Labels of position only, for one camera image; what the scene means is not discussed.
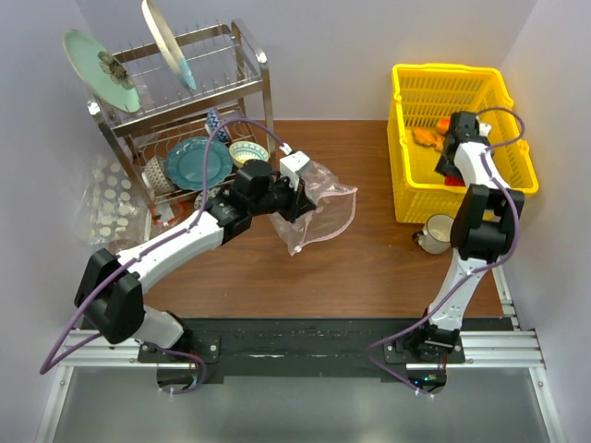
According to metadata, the yellow plastic basket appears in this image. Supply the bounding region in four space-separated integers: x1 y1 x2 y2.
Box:
387 63 539 223

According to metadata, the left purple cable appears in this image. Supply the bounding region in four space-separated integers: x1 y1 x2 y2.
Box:
39 117 295 396

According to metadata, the grey patterned bowl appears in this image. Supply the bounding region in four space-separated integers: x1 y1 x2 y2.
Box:
141 156 175 195

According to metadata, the light green floral plate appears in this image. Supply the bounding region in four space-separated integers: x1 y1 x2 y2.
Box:
63 30 141 114

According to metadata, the polka dot plastic bag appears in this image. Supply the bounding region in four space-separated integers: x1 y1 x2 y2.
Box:
73 154 151 254

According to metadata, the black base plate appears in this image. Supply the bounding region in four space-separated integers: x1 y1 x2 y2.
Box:
138 316 467 385

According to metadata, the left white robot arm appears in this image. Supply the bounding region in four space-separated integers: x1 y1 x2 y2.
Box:
75 151 316 362

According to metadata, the blue zigzag bowl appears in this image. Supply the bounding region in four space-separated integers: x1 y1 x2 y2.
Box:
206 108 232 144

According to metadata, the yellow inside patterned bowl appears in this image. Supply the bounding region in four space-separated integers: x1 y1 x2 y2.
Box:
229 140 270 168

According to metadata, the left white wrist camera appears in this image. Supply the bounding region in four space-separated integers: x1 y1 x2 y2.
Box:
279 151 310 189

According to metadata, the small patterned dish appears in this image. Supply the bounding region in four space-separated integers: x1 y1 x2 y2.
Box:
194 186 222 211

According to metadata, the clear pink zip bag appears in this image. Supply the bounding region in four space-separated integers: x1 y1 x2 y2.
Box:
269 161 357 256

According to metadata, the white enamel mug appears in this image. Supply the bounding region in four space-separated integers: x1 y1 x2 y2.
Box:
412 214 453 255

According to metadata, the red toy apple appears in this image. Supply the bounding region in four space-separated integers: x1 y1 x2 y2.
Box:
444 175 465 187

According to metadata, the beige blue plate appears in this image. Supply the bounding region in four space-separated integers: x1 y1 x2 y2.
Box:
141 0 197 91

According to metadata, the dark teal plate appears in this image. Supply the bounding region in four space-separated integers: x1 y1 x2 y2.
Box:
164 137 234 191

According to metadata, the orange red toy peach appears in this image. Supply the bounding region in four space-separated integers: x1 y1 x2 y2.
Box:
436 117 451 135

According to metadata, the aluminium frame rail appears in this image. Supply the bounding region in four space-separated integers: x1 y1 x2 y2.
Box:
34 267 567 443

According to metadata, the steel dish rack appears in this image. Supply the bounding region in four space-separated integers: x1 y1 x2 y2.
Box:
87 18 274 219

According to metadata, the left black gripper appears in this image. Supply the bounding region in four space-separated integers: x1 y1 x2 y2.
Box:
249 171 316 224

